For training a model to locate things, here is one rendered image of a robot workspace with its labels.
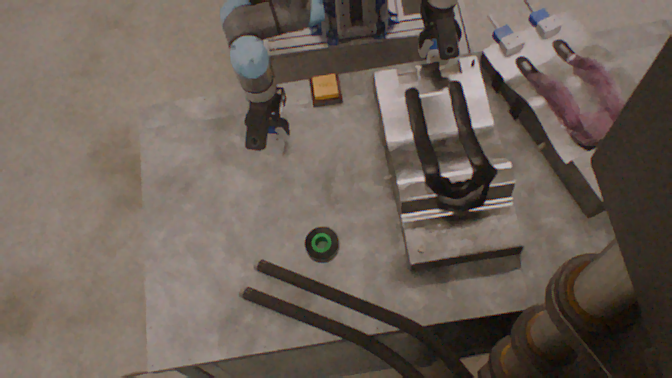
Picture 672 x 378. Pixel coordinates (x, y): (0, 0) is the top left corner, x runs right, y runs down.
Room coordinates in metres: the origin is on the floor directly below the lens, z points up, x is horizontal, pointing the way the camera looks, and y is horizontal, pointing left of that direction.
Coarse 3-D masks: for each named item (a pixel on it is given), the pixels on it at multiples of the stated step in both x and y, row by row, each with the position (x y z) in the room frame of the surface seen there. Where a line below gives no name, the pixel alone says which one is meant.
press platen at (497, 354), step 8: (496, 344) 0.20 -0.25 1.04; (504, 344) 0.20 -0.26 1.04; (496, 352) 0.19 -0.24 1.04; (504, 352) 0.18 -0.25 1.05; (488, 360) 0.18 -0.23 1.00; (496, 360) 0.17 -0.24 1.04; (496, 368) 0.16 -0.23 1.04; (504, 368) 0.15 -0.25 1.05; (496, 376) 0.14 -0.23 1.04; (504, 376) 0.14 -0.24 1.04; (512, 376) 0.14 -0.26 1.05
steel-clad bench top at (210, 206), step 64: (640, 64) 0.89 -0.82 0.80; (192, 128) 0.90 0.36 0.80; (320, 128) 0.85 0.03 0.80; (512, 128) 0.76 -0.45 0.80; (192, 192) 0.72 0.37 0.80; (256, 192) 0.69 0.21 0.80; (320, 192) 0.67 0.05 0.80; (384, 192) 0.64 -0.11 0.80; (512, 192) 0.59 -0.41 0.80; (192, 256) 0.55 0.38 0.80; (256, 256) 0.53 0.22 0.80; (384, 256) 0.48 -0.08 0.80; (512, 256) 0.43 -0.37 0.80; (192, 320) 0.40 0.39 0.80; (256, 320) 0.37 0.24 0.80; (448, 320) 0.31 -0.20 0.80
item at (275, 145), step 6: (282, 108) 0.90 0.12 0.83; (282, 114) 0.89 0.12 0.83; (270, 126) 0.85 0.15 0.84; (270, 132) 0.83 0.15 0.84; (270, 138) 0.81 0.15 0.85; (276, 138) 0.81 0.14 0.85; (282, 138) 0.81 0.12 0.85; (270, 144) 0.79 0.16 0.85; (276, 144) 0.79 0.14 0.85; (282, 144) 0.80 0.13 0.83; (264, 150) 0.79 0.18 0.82; (270, 150) 0.79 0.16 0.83; (276, 150) 0.78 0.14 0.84; (282, 150) 0.79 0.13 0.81; (276, 156) 0.78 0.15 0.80; (282, 156) 0.78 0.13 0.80
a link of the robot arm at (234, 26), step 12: (240, 0) 0.97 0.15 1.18; (228, 12) 0.95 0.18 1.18; (240, 12) 0.94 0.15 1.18; (252, 12) 0.94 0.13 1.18; (264, 12) 0.93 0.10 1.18; (228, 24) 0.92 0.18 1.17; (240, 24) 0.91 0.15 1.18; (252, 24) 0.91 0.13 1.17; (264, 24) 0.91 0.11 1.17; (228, 36) 0.90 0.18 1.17; (240, 36) 0.88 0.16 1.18; (264, 36) 0.90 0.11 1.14
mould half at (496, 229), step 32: (384, 96) 0.86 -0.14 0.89; (448, 96) 0.83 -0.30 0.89; (480, 96) 0.82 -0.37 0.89; (384, 128) 0.77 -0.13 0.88; (448, 128) 0.75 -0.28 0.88; (480, 128) 0.73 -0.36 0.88; (416, 160) 0.66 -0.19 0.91; (448, 160) 0.64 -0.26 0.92; (416, 192) 0.57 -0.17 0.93; (416, 224) 0.52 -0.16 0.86; (448, 224) 0.51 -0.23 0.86; (480, 224) 0.50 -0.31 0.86; (512, 224) 0.49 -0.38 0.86; (416, 256) 0.45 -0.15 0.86; (448, 256) 0.44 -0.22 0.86; (480, 256) 0.43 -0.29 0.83
